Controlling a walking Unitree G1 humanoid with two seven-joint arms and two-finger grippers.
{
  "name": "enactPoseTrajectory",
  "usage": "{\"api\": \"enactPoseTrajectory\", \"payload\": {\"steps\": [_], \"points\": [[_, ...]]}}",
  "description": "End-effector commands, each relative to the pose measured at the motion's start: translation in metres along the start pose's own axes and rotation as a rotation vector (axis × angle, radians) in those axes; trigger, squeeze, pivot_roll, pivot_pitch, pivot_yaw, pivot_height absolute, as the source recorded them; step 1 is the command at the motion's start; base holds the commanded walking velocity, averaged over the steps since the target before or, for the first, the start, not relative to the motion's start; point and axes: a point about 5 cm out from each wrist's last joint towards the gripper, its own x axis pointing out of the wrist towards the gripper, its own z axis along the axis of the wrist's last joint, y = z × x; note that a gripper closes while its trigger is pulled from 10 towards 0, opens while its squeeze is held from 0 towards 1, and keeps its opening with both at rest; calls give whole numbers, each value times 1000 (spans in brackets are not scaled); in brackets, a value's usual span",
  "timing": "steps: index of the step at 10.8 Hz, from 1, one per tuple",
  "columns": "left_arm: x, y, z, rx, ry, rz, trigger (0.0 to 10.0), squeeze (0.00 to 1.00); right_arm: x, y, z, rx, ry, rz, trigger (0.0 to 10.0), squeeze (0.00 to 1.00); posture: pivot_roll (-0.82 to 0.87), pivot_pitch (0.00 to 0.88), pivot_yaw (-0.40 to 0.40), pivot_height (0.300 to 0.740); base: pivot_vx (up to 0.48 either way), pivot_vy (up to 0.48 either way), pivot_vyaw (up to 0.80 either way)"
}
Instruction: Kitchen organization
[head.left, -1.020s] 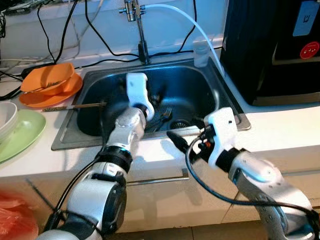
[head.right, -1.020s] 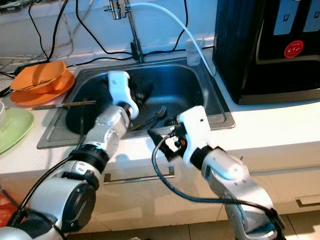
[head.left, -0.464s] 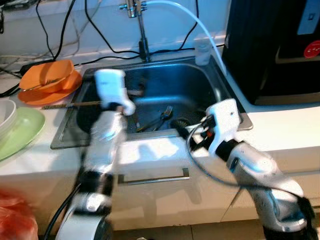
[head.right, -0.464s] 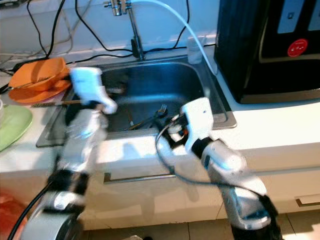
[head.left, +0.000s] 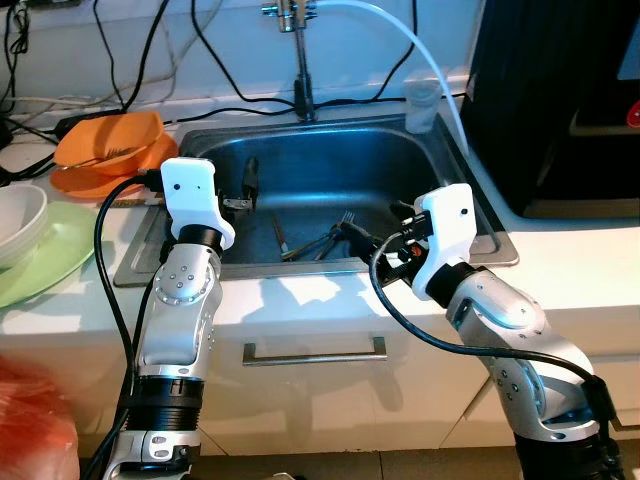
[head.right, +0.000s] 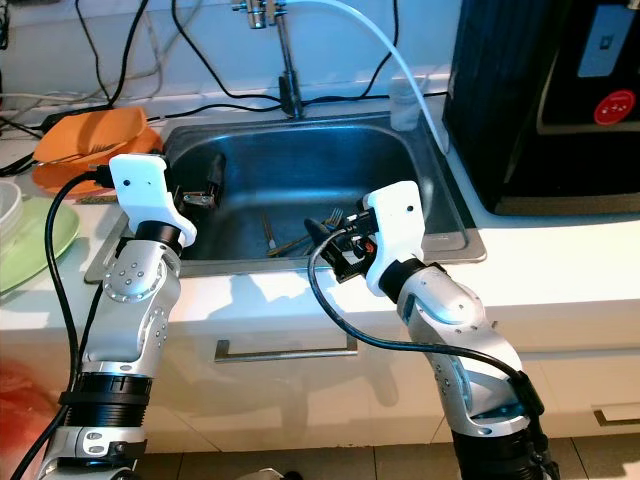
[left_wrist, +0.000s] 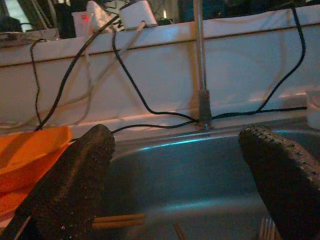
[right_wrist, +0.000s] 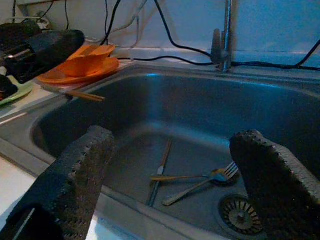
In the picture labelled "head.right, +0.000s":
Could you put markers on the red plastic bag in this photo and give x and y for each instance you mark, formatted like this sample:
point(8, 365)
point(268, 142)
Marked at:
point(25, 430)

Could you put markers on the stainless steel sink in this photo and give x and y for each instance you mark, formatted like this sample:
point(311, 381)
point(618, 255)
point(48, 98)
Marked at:
point(300, 165)

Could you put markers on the clear plastic cup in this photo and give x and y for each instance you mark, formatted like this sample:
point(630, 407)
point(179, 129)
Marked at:
point(406, 103)

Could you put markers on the pale green plate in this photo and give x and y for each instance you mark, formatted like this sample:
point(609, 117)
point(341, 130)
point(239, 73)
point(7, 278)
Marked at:
point(40, 245)

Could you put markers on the orange plastic bowl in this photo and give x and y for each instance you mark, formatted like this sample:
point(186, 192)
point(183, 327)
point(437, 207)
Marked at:
point(90, 135)

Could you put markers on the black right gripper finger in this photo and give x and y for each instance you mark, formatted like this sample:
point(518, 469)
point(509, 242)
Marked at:
point(325, 235)

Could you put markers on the white kitchen cabinet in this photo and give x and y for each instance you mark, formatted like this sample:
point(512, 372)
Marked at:
point(310, 410)

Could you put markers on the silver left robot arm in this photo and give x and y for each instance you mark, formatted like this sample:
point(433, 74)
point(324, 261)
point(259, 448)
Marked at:
point(135, 300)

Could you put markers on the orange plastic plate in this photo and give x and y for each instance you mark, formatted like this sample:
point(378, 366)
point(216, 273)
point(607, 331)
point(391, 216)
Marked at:
point(80, 180)

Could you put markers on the black water dispenser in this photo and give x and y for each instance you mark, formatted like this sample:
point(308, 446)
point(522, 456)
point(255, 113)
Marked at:
point(540, 100)

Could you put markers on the steel sink faucet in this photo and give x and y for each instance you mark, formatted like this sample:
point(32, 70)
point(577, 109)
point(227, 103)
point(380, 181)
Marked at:
point(289, 60)

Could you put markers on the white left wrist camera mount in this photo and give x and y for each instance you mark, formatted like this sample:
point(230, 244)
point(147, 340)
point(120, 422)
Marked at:
point(150, 195)

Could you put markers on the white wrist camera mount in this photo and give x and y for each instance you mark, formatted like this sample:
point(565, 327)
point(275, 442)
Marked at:
point(150, 195)
point(395, 230)

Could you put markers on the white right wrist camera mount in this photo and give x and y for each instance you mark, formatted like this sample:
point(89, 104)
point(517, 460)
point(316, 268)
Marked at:
point(395, 230)

